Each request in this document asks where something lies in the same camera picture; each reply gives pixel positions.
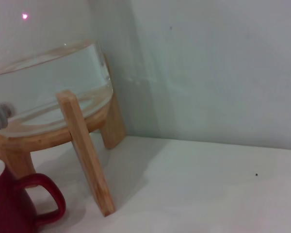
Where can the chrome faucet with lever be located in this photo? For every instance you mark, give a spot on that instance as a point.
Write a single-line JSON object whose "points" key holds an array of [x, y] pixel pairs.
{"points": [[0, 116]]}

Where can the red ceramic cup white inside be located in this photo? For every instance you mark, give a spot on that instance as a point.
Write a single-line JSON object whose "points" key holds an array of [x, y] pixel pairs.
{"points": [[14, 204]]}

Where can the clear glass water dispenser jar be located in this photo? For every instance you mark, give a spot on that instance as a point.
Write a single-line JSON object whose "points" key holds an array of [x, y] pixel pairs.
{"points": [[51, 82]]}

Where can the wooden dispenser stand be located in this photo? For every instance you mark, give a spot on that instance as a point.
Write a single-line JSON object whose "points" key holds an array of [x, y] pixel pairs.
{"points": [[87, 150]]}

